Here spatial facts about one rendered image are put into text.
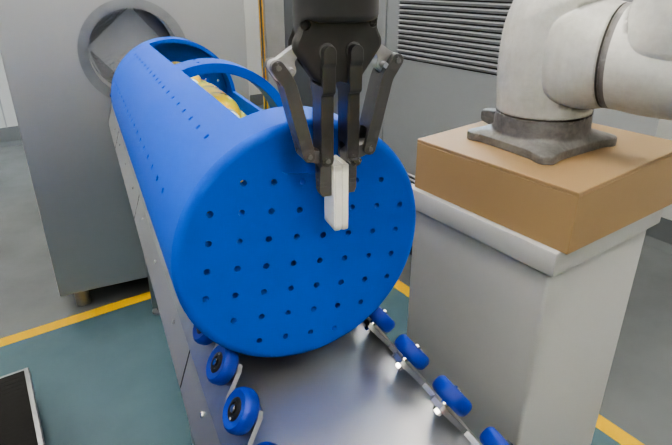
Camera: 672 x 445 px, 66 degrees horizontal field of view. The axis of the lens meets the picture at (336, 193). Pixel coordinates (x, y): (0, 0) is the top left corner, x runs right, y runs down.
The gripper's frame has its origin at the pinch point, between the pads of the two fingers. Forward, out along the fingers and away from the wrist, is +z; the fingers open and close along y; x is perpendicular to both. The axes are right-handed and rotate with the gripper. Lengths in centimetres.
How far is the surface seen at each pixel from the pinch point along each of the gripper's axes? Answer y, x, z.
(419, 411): 6.5, -8.1, 23.7
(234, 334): -11.0, 1.9, 15.5
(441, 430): 7.3, -11.1, 23.7
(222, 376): -12.9, 1.1, 19.9
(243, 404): -11.8, -5.1, 18.6
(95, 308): -46, 174, 117
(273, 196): -5.8, 2.3, 0.3
